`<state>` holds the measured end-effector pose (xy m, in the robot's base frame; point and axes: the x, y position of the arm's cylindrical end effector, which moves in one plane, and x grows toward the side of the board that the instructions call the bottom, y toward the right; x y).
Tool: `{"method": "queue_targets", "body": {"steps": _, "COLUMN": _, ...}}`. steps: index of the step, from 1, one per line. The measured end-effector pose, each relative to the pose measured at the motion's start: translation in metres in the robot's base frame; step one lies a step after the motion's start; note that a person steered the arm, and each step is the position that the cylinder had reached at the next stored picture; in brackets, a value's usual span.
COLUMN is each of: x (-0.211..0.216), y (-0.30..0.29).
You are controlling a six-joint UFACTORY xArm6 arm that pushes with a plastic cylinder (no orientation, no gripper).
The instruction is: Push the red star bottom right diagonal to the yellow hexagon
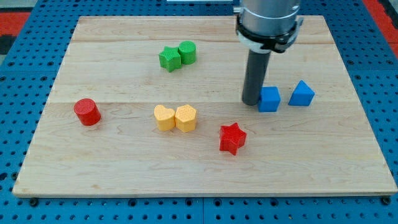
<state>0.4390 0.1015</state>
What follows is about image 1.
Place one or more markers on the blue triangle block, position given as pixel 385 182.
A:
pixel 302 95

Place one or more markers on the red star block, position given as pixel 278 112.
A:
pixel 232 138

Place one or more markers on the wooden board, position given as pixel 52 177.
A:
pixel 325 149

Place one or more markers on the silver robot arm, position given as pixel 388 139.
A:
pixel 264 26

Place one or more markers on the red cylinder block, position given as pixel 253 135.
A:
pixel 87 111

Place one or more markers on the yellow hexagon block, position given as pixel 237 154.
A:
pixel 186 118

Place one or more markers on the blue cube block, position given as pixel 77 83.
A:
pixel 269 99

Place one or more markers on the green star block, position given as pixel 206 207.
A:
pixel 170 59

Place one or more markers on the green cylinder block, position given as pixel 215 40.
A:
pixel 187 51

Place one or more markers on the yellow heart block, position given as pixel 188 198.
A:
pixel 165 117

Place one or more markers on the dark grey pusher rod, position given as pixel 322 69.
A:
pixel 256 68

